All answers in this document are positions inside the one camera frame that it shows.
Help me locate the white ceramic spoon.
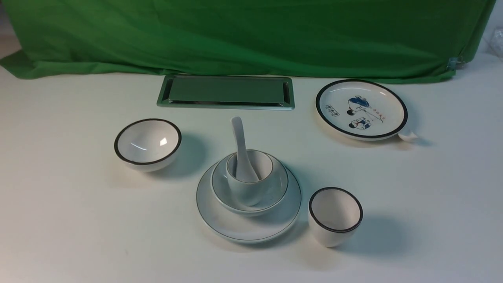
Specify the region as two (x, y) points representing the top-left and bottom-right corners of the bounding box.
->
(231, 116), (259, 183)

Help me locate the plain white cup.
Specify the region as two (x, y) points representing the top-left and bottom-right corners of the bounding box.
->
(225, 150), (277, 206)

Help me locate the silver rectangular tray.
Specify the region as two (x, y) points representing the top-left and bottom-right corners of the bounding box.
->
(156, 75), (295, 110)

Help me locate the white shallow bowl on plate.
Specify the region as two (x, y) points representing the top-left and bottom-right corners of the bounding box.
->
(210, 153), (288, 216)

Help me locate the large white plate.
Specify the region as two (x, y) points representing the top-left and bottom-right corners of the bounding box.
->
(196, 163), (303, 244)

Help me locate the white bowl with black rim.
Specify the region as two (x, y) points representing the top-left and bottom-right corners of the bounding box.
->
(114, 118), (182, 172)

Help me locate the white cup with bicycle print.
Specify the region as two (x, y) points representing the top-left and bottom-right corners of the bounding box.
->
(308, 187), (363, 248)

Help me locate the illustrated plate with black rim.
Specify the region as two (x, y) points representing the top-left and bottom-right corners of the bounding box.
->
(315, 79), (409, 141)

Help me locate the white spoon under illustrated plate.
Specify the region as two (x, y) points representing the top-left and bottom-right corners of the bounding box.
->
(398, 130), (418, 143)

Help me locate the green backdrop cloth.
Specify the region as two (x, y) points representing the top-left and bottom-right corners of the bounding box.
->
(1, 0), (495, 84)

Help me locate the metal clip on cloth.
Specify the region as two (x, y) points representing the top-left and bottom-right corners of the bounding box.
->
(446, 56), (466, 70)

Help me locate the clear plastic bag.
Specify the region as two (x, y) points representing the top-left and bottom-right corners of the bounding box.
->
(486, 26), (503, 61)

